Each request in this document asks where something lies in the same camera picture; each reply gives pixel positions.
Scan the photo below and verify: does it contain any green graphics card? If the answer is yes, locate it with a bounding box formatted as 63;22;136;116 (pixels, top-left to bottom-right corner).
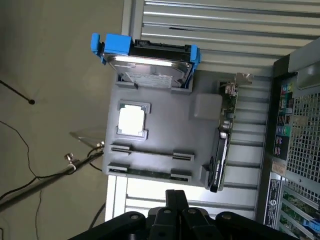
206;72;253;193

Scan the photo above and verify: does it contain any grey parts rack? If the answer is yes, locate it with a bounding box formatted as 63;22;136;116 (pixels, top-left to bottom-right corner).
101;73;225;191

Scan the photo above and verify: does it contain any silver CPU chip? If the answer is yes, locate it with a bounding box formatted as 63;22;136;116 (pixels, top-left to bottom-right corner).
118;106;146;137

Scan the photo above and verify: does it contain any clear plastic plate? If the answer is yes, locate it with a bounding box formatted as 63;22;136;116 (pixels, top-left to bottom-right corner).
69;123;106;149

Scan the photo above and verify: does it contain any grey open PC case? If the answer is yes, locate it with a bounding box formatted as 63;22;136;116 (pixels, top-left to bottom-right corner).
254;36;320;240

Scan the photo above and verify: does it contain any metal stand rod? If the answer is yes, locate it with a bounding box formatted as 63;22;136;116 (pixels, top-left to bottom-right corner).
0;141;105;213

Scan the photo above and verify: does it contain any hard disk in blue carrier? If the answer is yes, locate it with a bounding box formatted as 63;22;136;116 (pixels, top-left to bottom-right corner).
89;32;202;90

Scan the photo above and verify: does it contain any black tripod leg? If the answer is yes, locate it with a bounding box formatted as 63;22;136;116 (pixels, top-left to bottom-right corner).
0;79;36;106

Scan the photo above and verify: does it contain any thick black floor cable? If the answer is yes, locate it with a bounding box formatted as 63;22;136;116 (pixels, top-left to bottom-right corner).
87;202;107;230

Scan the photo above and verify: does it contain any thin black floor cable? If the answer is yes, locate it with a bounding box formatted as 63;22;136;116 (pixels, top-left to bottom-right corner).
0;120;43;240

